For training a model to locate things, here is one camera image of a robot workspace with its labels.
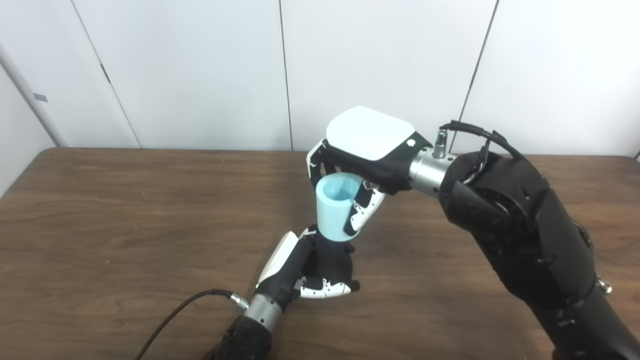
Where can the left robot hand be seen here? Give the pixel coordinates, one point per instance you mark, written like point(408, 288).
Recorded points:
point(287, 272)

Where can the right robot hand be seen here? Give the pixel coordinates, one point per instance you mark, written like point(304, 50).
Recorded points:
point(370, 140)

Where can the black nozzle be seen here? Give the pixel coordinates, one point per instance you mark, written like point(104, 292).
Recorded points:
point(332, 260)

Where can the light blue cylinder cup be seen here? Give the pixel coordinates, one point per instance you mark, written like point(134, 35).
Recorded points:
point(332, 215)

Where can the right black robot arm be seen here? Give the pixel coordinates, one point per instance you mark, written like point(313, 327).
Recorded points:
point(530, 240)

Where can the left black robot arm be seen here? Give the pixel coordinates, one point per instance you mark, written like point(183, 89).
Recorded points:
point(245, 335)

